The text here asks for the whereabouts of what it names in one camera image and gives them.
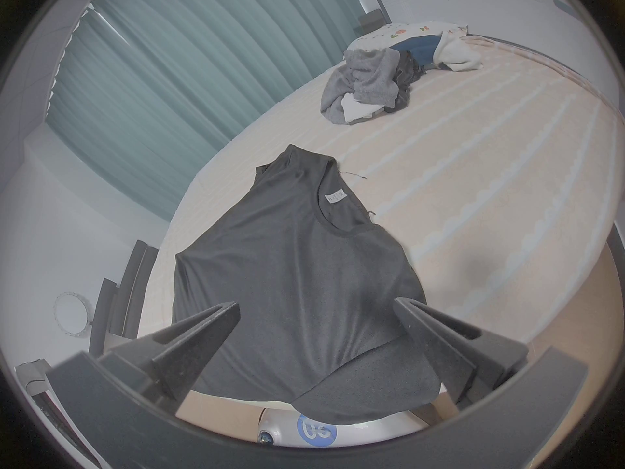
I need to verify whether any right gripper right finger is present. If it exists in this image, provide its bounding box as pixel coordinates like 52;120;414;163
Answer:
392;297;529;405

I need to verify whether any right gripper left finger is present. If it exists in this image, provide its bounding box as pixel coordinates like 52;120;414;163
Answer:
98;301;241;403

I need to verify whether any black T-shirt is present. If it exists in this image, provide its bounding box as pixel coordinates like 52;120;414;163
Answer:
171;145;442;426

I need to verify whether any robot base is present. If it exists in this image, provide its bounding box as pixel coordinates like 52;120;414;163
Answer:
256;401;416;446

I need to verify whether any bed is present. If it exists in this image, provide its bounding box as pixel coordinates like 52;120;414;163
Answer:
139;0;625;409

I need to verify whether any pile of clothes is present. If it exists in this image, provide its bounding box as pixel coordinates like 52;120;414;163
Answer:
320;47;425;126

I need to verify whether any blue-green curtain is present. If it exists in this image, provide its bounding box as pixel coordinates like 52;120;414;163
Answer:
44;0;372;221

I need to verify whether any blue and white garment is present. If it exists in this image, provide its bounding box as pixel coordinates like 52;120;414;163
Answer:
391;32;484;72

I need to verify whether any white printed pillow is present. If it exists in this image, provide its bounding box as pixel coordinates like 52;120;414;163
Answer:
347;20;469;55

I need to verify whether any grey bedside table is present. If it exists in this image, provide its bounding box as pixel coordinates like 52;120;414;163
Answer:
359;10;389;35

